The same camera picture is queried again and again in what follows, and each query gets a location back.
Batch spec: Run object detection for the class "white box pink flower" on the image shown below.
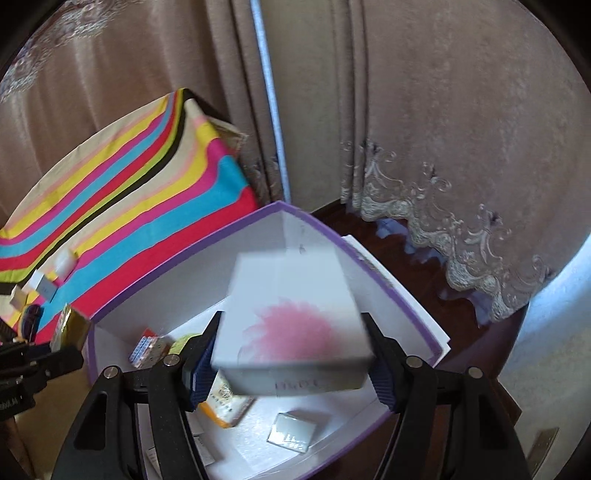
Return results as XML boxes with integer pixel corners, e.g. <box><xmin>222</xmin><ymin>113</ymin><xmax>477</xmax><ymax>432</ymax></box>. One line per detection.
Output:
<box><xmin>211</xmin><ymin>248</ymin><xmax>374</xmax><ymax>397</ymax></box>

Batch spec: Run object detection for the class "small silver taped box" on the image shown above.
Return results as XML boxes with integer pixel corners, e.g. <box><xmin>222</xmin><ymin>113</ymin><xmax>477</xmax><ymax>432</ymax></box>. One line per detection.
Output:
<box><xmin>266</xmin><ymin>413</ymin><xmax>317</xmax><ymax>454</ymax></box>

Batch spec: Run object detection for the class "green fuzzy ball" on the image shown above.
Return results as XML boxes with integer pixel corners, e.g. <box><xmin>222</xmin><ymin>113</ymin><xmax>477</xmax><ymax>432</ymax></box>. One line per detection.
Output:
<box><xmin>168</xmin><ymin>334</ymin><xmax>197</xmax><ymax>355</ymax></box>

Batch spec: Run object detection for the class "orange white carton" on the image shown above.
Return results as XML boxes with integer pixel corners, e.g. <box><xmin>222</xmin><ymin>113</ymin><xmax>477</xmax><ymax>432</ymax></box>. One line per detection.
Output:
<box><xmin>198</xmin><ymin>373</ymin><xmax>254</xmax><ymax>429</ymax></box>

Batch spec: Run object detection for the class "colourful dotted small box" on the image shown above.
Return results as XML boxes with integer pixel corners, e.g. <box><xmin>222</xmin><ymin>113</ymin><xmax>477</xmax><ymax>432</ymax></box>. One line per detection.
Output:
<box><xmin>129</xmin><ymin>328</ymin><xmax>169</xmax><ymax>369</ymax></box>

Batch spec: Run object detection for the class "gold yellow box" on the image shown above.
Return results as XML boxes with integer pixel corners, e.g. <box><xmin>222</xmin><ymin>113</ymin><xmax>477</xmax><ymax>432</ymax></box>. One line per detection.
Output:
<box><xmin>49</xmin><ymin>304</ymin><xmax>92</xmax><ymax>352</ymax></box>

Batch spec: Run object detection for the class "small white cube box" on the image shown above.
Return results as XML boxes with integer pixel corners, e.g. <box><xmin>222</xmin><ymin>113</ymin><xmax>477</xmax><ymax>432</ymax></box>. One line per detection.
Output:
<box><xmin>9</xmin><ymin>285</ymin><xmax>28</xmax><ymax>312</ymax></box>

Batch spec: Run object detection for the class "white box blue side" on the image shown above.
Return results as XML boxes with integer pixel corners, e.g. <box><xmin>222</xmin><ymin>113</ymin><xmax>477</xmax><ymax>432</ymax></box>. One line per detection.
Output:
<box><xmin>26</xmin><ymin>269</ymin><xmax>58</xmax><ymax>302</ymax></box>

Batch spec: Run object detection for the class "striped colourful cloth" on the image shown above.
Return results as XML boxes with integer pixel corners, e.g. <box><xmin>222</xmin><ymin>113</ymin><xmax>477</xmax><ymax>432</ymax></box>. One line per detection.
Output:
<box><xmin>1</xmin><ymin>89</ymin><xmax>259</xmax><ymax>342</ymax></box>

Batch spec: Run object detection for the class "white cable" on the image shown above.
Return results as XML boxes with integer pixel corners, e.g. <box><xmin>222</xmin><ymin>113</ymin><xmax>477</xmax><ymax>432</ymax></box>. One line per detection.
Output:
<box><xmin>248</xmin><ymin>0</ymin><xmax>293</xmax><ymax>204</ymax></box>

